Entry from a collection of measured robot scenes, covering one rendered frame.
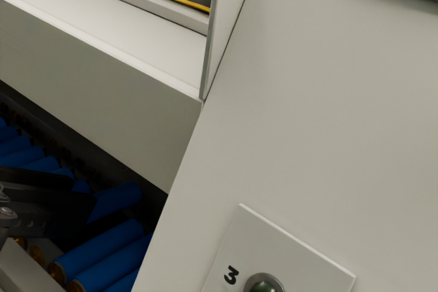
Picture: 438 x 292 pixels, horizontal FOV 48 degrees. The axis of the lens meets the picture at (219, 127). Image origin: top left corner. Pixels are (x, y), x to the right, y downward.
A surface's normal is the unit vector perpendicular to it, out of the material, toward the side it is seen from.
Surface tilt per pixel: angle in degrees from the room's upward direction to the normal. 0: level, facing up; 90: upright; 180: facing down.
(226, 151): 90
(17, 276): 21
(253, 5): 90
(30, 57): 111
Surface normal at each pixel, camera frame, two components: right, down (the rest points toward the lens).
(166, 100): -0.65, 0.29
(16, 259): 0.14, -0.87
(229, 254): -0.55, -0.05
